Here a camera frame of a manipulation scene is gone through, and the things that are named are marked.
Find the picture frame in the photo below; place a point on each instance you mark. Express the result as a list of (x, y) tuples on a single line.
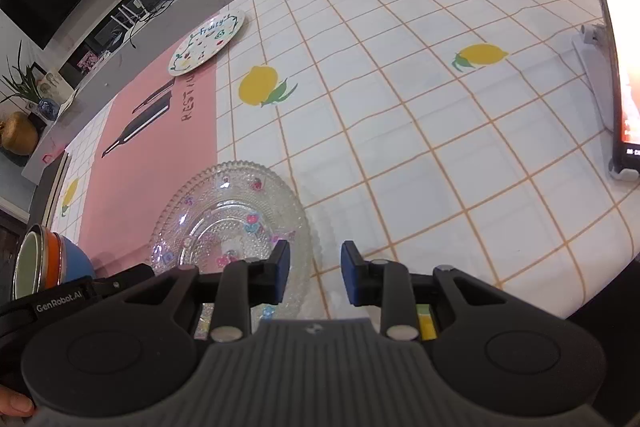
[(56, 89)]

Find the large glass plate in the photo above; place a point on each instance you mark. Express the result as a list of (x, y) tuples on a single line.
[(200, 207)]

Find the blue bowl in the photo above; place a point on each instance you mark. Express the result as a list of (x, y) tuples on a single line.
[(75, 259)]

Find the white fruit printed plate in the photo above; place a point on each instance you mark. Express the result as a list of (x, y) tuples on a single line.
[(205, 44)]

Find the small glass plate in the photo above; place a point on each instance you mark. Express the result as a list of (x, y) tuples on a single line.
[(225, 232)]

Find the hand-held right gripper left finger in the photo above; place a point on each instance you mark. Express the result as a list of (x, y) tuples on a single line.
[(282, 268)]

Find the smartphone with lit screen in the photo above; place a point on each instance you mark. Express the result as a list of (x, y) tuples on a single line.
[(625, 57)]

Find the white phone stand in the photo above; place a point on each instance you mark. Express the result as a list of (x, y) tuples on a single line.
[(595, 72)]

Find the yellow brown pot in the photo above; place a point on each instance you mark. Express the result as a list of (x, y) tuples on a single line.
[(19, 134)]

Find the person's left hand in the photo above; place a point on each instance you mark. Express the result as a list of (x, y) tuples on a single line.
[(15, 402)]

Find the blue and white vase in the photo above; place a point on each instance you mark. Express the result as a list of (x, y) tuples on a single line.
[(48, 108)]

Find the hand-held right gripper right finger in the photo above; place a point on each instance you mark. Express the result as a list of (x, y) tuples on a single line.
[(350, 276)]

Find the green bowl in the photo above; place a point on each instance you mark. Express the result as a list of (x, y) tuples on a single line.
[(27, 264)]

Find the lemon printed tablecloth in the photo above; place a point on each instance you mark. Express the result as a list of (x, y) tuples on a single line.
[(400, 132)]

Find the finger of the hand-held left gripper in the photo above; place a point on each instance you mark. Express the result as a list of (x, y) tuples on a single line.
[(125, 279)]

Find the green potted plant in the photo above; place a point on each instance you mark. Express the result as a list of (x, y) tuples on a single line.
[(22, 82)]

